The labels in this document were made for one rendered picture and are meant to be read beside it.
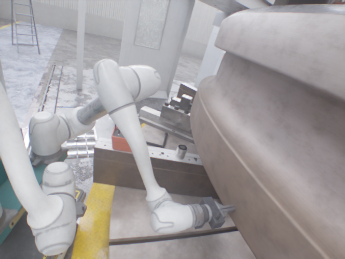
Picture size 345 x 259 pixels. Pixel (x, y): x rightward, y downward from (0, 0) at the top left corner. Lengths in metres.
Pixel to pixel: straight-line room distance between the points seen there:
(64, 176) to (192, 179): 1.09
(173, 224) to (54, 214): 0.39
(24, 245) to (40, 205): 0.85
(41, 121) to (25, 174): 0.57
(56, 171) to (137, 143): 0.28
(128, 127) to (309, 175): 0.71
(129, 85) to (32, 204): 0.45
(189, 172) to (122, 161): 0.54
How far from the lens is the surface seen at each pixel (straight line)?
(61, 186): 0.69
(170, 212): 0.72
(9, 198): 1.10
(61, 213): 0.60
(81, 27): 3.93
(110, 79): 0.63
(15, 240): 1.44
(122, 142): 1.29
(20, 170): 0.55
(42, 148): 1.14
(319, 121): 0.84
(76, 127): 1.14
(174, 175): 1.48
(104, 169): 1.49
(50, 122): 1.09
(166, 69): 4.41
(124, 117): 0.61
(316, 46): 0.76
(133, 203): 1.51
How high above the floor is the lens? 1.53
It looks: 31 degrees down
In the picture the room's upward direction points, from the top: 18 degrees clockwise
